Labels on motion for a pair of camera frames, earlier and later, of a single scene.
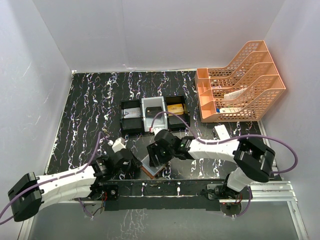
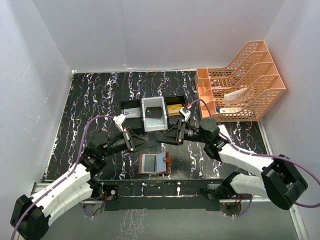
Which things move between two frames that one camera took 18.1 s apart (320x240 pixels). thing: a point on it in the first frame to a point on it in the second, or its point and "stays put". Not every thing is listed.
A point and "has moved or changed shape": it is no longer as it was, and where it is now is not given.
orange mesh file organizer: x=242 y=90 stays put
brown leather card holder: x=152 y=172 has moved or changed shape
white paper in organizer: x=235 y=94 stays put
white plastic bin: x=150 y=106 stays put
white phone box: x=222 y=132 stays put
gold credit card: x=177 y=109 stays put
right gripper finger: x=153 y=149 to x=174 y=134
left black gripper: x=136 y=163 to x=128 y=140
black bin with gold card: x=177 y=104 stays put
